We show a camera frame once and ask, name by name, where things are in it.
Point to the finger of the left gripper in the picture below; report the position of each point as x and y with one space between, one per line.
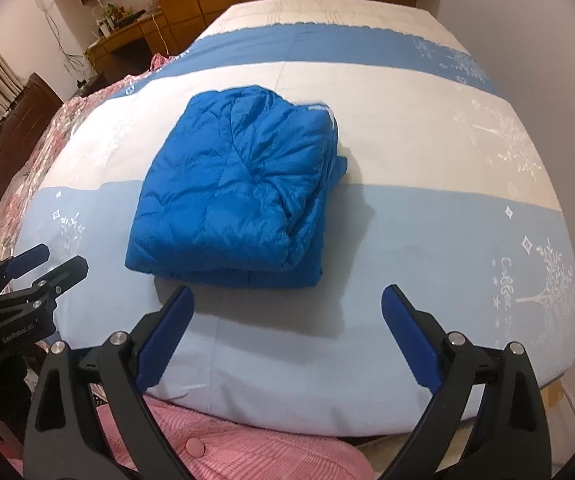
51 286
18 265

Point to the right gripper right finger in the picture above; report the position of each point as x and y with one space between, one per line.
509 438

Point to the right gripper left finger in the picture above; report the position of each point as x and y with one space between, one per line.
64 437

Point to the blue puffer jacket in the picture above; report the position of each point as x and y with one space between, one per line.
237 195

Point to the pink floral quilt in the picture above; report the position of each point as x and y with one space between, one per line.
25 183

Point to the pink garment with button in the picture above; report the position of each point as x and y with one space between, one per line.
214 448

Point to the wooden desk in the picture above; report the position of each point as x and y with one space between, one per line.
129 50

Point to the blue and white bed sheet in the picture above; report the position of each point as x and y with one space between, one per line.
445 196

